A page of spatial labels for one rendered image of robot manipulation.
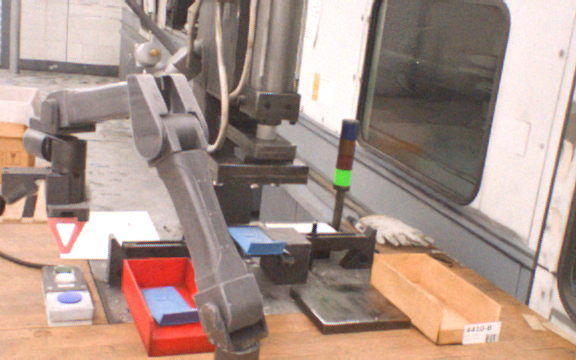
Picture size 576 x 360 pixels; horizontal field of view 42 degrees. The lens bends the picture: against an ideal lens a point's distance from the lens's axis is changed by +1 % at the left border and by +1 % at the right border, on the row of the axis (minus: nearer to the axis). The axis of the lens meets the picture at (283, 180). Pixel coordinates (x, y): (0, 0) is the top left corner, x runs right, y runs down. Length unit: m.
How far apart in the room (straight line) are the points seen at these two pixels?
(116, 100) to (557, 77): 0.94
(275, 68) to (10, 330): 0.62
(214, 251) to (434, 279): 0.61
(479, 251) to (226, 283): 0.94
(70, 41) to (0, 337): 9.43
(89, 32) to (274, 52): 9.26
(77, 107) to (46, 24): 9.31
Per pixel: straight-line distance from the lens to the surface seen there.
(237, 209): 1.67
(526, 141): 1.75
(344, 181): 1.65
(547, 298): 1.61
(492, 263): 1.80
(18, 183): 1.30
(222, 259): 1.04
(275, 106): 1.36
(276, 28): 1.35
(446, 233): 1.97
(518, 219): 1.76
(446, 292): 1.49
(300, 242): 1.46
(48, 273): 1.38
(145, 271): 1.38
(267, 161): 1.39
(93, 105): 1.21
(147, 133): 1.07
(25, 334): 1.24
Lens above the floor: 1.46
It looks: 15 degrees down
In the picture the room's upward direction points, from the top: 7 degrees clockwise
